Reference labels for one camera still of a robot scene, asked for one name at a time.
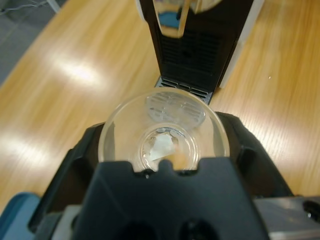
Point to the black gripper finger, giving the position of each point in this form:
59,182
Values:
75,165
252,157

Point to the clear glass cup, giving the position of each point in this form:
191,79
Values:
120,140

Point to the white capsule coffee machine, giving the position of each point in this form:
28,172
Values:
200,57

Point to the teal plastic tray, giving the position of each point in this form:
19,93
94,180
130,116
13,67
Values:
12,220

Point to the chrome drip tray grate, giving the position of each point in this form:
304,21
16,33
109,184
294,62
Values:
185,88

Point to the white furniture leg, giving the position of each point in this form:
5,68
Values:
53,5

